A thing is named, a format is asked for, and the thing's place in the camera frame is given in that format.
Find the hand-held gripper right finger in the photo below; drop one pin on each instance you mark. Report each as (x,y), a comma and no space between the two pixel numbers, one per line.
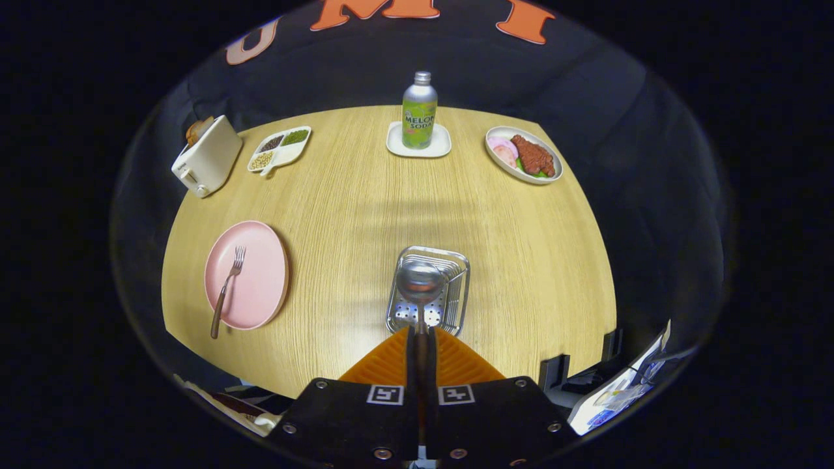
(495,423)

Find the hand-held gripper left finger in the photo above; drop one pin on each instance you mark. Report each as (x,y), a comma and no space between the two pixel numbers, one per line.
(352,423)

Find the pale cloth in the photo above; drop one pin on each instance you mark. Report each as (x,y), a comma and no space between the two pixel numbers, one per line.
(264,423)

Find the white printed sheet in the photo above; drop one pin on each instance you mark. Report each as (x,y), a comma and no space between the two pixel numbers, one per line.
(606,404)

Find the pink plate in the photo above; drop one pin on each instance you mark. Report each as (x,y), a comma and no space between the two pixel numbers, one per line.
(260,286)

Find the green lettuce leaf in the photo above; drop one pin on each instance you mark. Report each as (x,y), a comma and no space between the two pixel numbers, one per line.
(531,173)

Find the white round plate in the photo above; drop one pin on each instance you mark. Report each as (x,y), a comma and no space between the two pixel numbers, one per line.
(502,166)

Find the reddish brown meat piece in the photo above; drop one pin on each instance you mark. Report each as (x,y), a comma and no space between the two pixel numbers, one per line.
(533,156)

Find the pink ham slices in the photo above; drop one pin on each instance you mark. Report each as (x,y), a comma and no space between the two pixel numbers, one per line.
(503,151)

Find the white divided dish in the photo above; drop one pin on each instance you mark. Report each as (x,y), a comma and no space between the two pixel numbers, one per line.
(290,153)

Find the pile of yellow soybeans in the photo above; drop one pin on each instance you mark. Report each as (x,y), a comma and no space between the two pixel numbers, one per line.
(261,160)

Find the white square coaster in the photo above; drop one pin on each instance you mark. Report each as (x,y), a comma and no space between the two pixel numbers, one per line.
(440,146)

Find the pile of green beans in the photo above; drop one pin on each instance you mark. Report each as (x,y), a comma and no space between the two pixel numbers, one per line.
(295,137)

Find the pile of red beans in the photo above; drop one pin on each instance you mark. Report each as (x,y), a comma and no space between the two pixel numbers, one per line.
(272,142)

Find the white toaster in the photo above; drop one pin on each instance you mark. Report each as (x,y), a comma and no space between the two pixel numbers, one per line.
(212,156)

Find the green soda bottle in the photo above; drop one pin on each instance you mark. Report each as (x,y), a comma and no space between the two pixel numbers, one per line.
(419,117)

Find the brown bread slice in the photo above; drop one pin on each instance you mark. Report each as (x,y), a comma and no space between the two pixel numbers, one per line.
(207,122)
(194,133)

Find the black bracket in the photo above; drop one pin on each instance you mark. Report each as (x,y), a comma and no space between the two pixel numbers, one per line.
(612,345)
(554,372)

